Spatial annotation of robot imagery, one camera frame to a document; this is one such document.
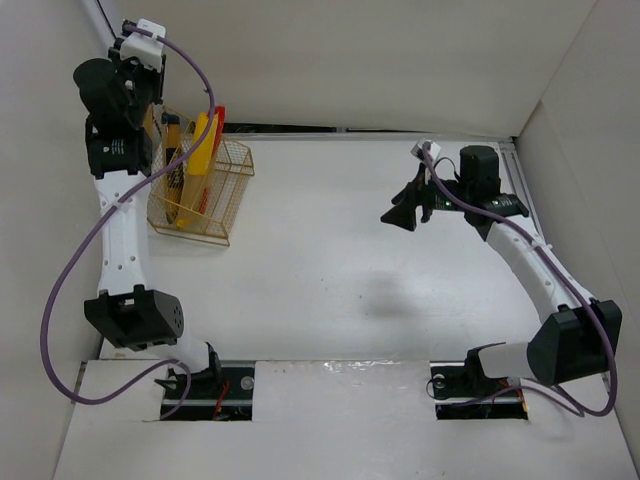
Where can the red spaghetti bag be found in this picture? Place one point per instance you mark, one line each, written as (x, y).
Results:
(215, 150)

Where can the blue patterned spaghetti bag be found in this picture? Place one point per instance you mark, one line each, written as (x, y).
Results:
(151, 125)

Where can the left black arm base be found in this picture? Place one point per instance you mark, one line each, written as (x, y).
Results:
(221, 393)

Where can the yellow spaghetti bag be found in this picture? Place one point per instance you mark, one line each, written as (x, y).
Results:
(195, 179)

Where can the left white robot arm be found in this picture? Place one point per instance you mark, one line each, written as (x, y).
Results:
(128, 311)

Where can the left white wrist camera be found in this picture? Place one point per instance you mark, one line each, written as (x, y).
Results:
(141, 41)

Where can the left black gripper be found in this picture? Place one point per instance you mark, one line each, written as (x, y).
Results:
(151, 80)

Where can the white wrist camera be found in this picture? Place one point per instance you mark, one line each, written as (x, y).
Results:
(141, 41)
(426, 148)

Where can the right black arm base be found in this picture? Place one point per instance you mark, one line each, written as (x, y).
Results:
(461, 391)

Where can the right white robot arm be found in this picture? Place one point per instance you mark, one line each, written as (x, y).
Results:
(578, 333)

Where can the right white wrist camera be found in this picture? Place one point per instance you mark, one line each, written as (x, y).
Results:
(426, 148)

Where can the aluminium rail right edge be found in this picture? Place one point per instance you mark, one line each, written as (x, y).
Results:
(545, 280)

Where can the yellow wire mesh basket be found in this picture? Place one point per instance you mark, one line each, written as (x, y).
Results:
(233, 168)

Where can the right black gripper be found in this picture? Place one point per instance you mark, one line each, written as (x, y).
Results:
(422, 198)

